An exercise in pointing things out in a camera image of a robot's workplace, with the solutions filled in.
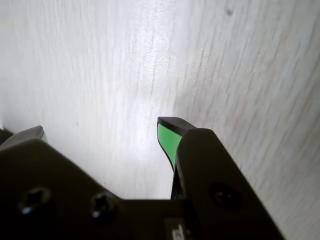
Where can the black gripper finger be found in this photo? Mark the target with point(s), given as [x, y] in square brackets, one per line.
[202, 162]
[45, 180]

